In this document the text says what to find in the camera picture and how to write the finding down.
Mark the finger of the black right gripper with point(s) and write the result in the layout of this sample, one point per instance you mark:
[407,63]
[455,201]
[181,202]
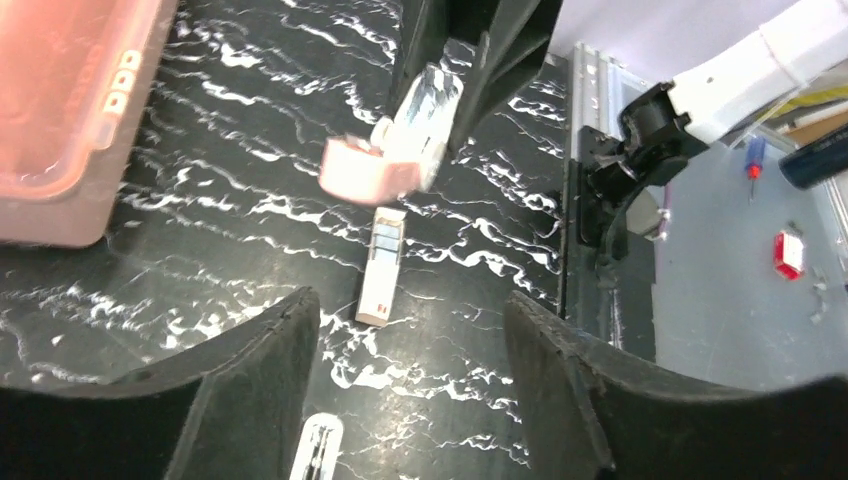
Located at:
[423,34]
[510,39]

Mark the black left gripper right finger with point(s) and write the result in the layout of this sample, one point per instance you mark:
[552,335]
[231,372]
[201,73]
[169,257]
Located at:
[591,411]

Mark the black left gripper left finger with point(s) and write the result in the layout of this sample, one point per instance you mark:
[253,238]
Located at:
[228,408]

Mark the pink white small stapler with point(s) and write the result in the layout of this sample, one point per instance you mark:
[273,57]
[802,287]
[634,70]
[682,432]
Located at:
[403,153]

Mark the white staples box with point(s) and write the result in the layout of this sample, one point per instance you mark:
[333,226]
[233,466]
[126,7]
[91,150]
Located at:
[382,267]

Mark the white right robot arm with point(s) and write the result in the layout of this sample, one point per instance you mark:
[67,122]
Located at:
[458,60]

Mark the red white small object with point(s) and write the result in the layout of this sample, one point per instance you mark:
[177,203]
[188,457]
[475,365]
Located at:
[788,255]

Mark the pink plastic storage box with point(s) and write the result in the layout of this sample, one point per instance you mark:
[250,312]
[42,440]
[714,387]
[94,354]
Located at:
[75,78]

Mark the aluminium front rail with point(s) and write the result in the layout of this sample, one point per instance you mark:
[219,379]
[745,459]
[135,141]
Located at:
[600,88]

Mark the red handled screwdriver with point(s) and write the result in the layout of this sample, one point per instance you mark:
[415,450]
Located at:
[754,162]

